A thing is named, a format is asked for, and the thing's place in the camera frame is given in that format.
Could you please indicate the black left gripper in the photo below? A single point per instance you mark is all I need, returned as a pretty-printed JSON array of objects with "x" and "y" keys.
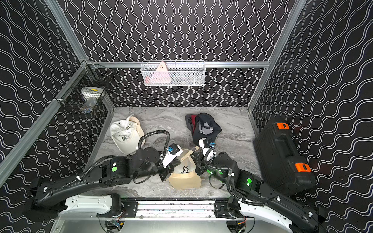
[{"x": 165, "y": 174}]

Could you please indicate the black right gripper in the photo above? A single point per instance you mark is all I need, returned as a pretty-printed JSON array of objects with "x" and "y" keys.
[{"x": 201, "y": 164}]

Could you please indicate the white baseball cap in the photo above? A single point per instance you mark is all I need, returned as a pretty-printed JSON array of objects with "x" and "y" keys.
[{"x": 125, "y": 135}]

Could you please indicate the beige cap with black lettering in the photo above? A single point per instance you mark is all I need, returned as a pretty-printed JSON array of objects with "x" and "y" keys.
[{"x": 184, "y": 175}]

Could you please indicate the cream baseball cap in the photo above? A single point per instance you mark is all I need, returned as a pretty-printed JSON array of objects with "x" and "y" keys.
[{"x": 140, "y": 131}]

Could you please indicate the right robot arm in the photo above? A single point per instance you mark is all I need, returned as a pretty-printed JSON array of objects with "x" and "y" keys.
[{"x": 250, "y": 196}]

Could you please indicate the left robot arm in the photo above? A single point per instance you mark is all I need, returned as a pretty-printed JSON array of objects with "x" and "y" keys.
[{"x": 49, "y": 198}]

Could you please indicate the dark grey cap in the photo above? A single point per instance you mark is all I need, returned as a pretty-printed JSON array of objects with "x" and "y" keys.
[{"x": 204, "y": 126}]

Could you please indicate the red and black cap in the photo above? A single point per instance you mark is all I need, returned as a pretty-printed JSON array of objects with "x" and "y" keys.
[{"x": 191, "y": 123}]

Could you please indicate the black plastic tool case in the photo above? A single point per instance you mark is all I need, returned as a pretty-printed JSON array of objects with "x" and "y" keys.
[{"x": 281, "y": 165}]

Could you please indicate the white item in black basket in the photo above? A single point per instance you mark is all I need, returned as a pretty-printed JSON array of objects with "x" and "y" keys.
[{"x": 91, "y": 96}]

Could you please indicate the pink triangular card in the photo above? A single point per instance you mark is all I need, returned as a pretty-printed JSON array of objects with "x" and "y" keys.
[{"x": 161, "y": 74}]

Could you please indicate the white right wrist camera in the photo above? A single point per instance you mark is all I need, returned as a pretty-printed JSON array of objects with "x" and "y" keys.
[{"x": 208, "y": 148}]

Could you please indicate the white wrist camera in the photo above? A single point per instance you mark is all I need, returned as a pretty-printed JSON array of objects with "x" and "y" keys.
[
  {"x": 208, "y": 148},
  {"x": 173, "y": 151}
]

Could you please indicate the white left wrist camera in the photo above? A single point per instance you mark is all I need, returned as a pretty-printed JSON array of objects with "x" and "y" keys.
[{"x": 173, "y": 151}]

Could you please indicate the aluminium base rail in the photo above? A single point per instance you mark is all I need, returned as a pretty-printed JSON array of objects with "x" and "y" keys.
[{"x": 173, "y": 209}]

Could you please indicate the white wire wall basket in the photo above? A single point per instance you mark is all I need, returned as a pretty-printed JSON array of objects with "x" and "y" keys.
[{"x": 182, "y": 73}]

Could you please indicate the black wire mesh basket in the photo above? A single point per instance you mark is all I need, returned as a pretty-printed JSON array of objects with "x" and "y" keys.
[{"x": 91, "y": 76}]

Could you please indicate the aluminium corner frame post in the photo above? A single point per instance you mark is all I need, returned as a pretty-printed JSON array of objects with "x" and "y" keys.
[{"x": 67, "y": 29}]

